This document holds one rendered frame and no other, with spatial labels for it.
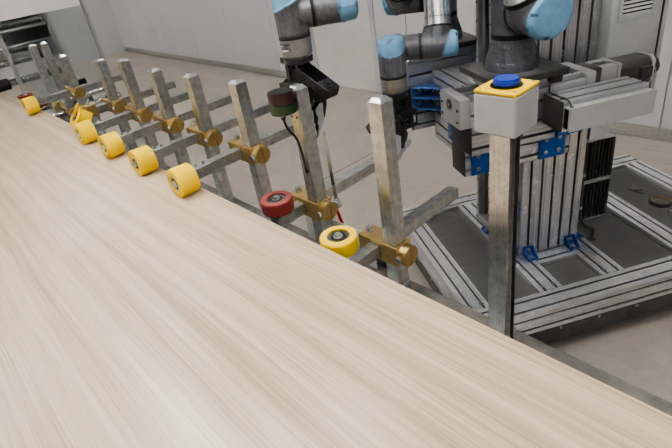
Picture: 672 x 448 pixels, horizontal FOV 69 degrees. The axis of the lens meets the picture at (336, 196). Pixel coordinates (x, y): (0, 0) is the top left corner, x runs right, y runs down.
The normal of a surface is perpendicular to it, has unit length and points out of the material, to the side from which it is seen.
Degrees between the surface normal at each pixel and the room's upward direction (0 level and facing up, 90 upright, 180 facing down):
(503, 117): 90
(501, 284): 90
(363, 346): 0
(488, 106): 90
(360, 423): 0
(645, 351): 0
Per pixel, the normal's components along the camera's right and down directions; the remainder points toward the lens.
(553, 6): 0.24, 0.54
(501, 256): -0.71, 0.43
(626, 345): -0.15, -0.87
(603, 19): -0.96, 0.23
